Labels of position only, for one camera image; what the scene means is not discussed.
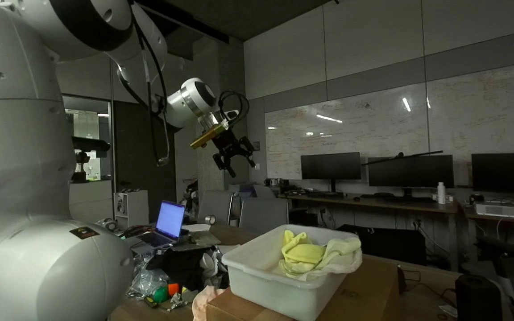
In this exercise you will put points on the white bottle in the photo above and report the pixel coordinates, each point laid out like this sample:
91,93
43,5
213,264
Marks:
441,192

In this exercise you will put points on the clear plastic bag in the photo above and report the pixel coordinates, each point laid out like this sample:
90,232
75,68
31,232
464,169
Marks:
147,280

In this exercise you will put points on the cream white cloth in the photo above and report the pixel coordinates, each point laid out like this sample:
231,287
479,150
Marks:
343,255

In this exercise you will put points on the black office chair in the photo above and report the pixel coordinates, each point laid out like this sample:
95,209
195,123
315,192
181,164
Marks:
509,260

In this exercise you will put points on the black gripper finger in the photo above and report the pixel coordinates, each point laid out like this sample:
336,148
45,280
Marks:
225,164
250,155

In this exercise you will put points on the orange small object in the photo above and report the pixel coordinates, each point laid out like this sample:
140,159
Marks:
174,289

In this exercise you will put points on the green ball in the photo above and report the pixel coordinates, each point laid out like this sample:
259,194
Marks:
159,294

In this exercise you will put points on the grey chair back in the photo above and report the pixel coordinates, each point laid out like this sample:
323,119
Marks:
216,207
265,214

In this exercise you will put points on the white plastic bin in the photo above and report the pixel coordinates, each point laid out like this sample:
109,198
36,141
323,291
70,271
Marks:
268,291

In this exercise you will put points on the small black monitor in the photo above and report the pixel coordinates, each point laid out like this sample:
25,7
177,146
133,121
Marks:
331,166

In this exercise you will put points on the wide black monitor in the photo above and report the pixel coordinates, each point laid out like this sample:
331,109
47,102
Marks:
411,171
507,171

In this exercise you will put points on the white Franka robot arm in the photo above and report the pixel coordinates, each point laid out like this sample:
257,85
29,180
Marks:
18,148

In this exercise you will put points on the white device box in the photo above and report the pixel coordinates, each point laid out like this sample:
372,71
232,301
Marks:
495,209

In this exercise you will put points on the peach printed shirt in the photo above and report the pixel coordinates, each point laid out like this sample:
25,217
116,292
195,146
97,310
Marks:
204,303

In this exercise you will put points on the long wooden desk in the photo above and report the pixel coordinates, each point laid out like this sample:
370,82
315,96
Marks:
388,207

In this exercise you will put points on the white cabinet box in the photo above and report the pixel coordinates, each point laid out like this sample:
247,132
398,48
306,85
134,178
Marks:
131,209

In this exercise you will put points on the large black cylinder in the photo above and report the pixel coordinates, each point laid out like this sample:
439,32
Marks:
477,296

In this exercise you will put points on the black computer tower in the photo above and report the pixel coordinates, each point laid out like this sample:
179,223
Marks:
395,244

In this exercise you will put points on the open laptop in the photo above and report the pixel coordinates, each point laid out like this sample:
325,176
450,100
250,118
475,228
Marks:
170,217

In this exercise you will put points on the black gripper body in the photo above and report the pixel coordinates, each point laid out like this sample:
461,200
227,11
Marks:
232,144

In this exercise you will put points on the yellow cloth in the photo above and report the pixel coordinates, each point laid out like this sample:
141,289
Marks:
304,251

